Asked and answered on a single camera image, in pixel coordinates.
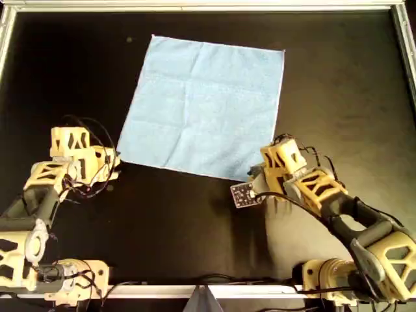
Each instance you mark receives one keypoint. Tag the light blue microfibre cloth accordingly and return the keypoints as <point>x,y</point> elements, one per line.
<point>201,110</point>

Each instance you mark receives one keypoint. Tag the left beige robot arm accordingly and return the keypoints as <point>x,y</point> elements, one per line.
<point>42,177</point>

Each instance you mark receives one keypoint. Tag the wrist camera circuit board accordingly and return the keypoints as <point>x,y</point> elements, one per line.
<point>243,195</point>

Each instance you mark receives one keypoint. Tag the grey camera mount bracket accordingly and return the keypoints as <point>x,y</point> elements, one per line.
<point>261,183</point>

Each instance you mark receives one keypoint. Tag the grey pointed camera stand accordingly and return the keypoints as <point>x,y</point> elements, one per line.
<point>203,302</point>

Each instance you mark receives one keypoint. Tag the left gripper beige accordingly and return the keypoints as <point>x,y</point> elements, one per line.
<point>96,162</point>

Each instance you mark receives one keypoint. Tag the right beige robot arm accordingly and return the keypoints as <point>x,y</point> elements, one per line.
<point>373,224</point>

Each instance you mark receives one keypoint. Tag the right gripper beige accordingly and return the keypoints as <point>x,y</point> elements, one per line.
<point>279,183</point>

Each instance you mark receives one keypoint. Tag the aluminium table frame rail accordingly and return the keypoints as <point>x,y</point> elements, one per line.
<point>208,7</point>
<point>404,35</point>
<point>6,32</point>

